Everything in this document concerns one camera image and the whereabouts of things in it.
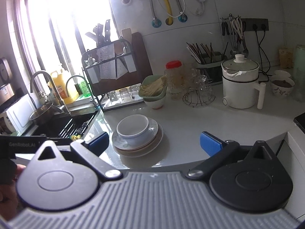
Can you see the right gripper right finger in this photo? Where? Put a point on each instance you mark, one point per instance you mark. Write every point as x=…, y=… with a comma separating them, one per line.
x=222, y=153

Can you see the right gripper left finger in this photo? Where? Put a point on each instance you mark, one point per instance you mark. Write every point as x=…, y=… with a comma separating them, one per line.
x=64, y=159

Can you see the white plastic bowl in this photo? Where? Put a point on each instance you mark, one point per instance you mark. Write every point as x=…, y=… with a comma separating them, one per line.
x=132, y=126

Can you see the white leaf plate orange rim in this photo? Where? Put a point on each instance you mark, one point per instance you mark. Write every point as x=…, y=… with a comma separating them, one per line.
x=144, y=150

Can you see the pale blue plastic bowl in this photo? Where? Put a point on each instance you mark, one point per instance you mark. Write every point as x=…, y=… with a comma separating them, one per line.
x=135, y=138

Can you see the hanging kitchen utensils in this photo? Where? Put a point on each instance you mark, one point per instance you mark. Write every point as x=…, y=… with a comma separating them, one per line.
x=233, y=28

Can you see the left hand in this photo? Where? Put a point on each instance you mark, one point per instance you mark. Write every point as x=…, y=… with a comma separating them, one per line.
x=9, y=197

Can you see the yellow sponge cloth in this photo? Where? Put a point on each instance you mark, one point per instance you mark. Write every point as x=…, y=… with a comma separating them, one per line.
x=75, y=137

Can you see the white cutting board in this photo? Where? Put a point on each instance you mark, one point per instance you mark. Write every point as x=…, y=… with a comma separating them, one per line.
x=16, y=117

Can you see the steel pot in sink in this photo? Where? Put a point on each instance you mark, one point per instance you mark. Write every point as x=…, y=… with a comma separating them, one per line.
x=43, y=114

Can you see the orange detergent bottle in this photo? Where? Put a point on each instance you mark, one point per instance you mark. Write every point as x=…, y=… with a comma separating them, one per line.
x=67, y=91

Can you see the drinking glass left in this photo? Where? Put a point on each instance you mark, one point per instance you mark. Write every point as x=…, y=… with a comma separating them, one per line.
x=113, y=97

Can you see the drinking glass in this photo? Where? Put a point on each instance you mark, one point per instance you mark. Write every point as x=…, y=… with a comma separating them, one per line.
x=134, y=90
x=124, y=94
x=113, y=97

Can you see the white electric cooking pot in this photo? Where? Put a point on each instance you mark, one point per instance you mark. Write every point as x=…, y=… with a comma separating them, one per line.
x=241, y=88

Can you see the white drip tray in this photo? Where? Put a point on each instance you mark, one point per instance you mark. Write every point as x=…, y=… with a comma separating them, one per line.
x=107, y=105

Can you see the drinking glass middle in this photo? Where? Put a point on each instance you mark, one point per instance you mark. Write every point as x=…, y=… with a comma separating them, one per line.
x=124, y=94

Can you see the drinking glass right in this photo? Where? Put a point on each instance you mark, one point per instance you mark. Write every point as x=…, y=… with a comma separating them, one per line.
x=134, y=90

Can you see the white bowl under colander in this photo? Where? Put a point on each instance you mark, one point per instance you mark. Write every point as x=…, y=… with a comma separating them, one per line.
x=156, y=104

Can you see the black induction cooktop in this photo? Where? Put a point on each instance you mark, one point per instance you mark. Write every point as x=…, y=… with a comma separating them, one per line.
x=300, y=122

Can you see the chopstick holder with chopsticks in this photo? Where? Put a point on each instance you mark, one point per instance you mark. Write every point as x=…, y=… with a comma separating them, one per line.
x=207, y=61

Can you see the green colander with noodles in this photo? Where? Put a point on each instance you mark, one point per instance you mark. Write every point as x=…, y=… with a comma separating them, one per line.
x=153, y=87

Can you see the red lid plastic jar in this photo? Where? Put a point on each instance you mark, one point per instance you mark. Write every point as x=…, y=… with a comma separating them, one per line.
x=173, y=71

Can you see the patterned bowl with dark food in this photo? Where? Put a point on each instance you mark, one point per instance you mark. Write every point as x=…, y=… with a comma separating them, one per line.
x=281, y=86

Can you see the black dish rack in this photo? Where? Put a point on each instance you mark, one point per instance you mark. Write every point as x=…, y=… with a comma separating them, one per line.
x=113, y=65

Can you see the small white bowl behind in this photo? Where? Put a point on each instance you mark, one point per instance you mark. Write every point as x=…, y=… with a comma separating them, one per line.
x=282, y=73

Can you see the green electric kettle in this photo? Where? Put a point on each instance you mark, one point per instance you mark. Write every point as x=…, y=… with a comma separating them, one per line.
x=298, y=73

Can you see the wire glass holder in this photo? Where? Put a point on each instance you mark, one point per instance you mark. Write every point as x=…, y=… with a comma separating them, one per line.
x=200, y=92

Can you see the black wall power strip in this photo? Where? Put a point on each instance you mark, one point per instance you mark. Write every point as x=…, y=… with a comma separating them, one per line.
x=255, y=24

